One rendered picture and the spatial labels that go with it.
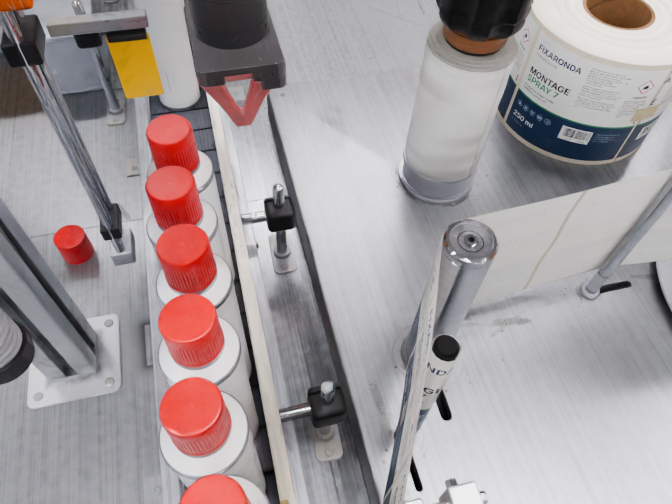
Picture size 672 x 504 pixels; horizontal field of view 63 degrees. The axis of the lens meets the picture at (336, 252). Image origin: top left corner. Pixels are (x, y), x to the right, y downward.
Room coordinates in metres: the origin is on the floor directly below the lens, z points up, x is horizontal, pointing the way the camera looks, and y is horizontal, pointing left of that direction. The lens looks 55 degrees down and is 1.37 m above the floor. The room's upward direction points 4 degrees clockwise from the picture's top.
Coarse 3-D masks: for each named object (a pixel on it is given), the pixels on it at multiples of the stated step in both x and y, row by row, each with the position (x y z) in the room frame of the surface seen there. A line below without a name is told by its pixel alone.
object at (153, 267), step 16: (128, 0) 0.64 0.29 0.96; (144, 112) 0.44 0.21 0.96; (144, 128) 0.42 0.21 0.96; (144, 144) 0.40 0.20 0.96; (144, 160) 0.37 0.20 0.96; (144, 176) 0.35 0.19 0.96; (144, 192) 0.33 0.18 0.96; (144, 208) 0.31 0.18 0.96; (144, 224) 0.30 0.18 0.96; (160, 304) 0.22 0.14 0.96; (160, 336) 0.19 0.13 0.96; (160, 384) 0.15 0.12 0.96; (160, 400) 0.14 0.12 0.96; (160, 464) 0.09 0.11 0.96; (176, 480) 0.08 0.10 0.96; (176, 496) 0.07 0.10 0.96
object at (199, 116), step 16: (160, 112) 0.53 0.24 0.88; (176, 112) 0.54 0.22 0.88; (192, 112) 0.54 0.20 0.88; (208, 112) 0.54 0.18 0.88; (192, 128) 0.51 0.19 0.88; (208, 128) 0.51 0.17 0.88; (208, 144) 0.48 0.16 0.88; (224, 208) 0.39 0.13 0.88; (240, 288) 0.28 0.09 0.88; (240, 304) 0.27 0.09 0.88; (256, 384) 0.18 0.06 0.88; (256, 400) 0.17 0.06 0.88; (256, 448) 0.13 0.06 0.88; (272, 464) 0.11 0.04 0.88; (272, 480) 0.10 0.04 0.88; (272, 496) 0.09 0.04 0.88
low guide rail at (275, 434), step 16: (208, 96) 0.53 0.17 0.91; (224, 144) 0.45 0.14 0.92; (224, 160) 0.43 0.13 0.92; (224, 176) 0.40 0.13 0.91; (224, 192) 0.38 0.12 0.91; (240, 224) 0.34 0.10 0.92; (240, 240) 0.32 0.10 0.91; (240, 256) 0.30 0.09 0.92; (240, 272) 0.28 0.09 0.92; (256, 304) 0.25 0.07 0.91; (256, 320) 0.23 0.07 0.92; (256, 336) 0.21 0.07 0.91; (256, 352) 0.20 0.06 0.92; (256, 368) 0.19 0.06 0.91; (272, 384) 0.17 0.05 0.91; (272, 400) 0.16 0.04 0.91; (272, 416) 0.14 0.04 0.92; (272, 432) 0.13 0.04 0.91; (272, 448) 0.12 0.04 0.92; (288, 464) 0.11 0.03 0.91; (288, 480) 0.10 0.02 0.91; (288, 496) 0.08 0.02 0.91
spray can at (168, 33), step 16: (144, 0) 0.54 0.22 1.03; (160, 0) 0.54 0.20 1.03; (176, 0) 0.55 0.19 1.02; (160, 16) 0.54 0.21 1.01; (176, 16) 0.55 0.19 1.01; (160, 32) 0.54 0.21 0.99; (176, 32) 0.55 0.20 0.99; (160, 48) 0.54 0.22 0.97; (176, 48) 0.54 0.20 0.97; (160, 64) 0.54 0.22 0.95; (176, 64) 0.54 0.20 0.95; (192, 64) 0.56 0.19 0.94; (176, 80) 0.54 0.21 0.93; (192, 80) 0.55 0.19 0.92; (160, 96) 0.55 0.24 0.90; (176, 96) 0.54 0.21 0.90; (192, 96) 0.55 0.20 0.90
